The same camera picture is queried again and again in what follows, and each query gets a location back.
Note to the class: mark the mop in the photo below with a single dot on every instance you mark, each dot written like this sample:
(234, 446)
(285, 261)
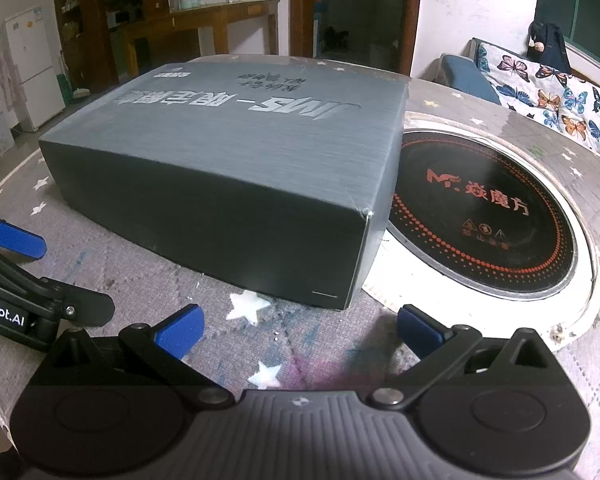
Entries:
(77, 91)

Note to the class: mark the grey star-print desktop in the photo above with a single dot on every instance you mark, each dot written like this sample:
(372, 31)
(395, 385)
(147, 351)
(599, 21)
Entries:
(130, 280)

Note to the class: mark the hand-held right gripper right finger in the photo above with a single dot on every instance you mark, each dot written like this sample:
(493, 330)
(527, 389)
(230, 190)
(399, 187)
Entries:
(420, 332)

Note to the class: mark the pink apron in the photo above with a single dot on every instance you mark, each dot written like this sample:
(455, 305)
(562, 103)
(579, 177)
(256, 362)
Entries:
(4, 70)

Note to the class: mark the wooden side table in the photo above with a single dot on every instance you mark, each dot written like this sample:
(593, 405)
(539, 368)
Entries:
(205, 17)

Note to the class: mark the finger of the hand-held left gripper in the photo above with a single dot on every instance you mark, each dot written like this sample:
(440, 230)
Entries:
(87, 305)
(17, 241)

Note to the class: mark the blue sofa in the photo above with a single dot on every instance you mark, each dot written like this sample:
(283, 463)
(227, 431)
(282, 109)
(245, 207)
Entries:
(467, 77)

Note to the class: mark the dark bag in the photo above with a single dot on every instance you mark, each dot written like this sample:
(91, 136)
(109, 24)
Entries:
(547, 45)

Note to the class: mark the butterfly pattern cushion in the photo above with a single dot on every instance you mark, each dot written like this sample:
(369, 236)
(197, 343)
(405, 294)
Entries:
(555, 95)

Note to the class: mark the dark grey box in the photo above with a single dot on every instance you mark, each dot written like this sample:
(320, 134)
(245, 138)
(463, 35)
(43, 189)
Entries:
(220, 160)

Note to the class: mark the wooden door frame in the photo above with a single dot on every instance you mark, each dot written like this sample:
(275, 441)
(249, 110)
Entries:
(415, 10)

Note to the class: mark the round black induction cooker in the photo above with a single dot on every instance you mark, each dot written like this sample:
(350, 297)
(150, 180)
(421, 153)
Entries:
(480, 210)

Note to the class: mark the white refrigerator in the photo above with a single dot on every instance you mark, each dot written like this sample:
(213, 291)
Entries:
(32, 60)

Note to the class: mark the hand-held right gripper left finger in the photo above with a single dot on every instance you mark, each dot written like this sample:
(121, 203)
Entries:
(180, 330)

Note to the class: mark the wooden cabinet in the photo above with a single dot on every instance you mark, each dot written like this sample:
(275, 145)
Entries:
(80, 10)

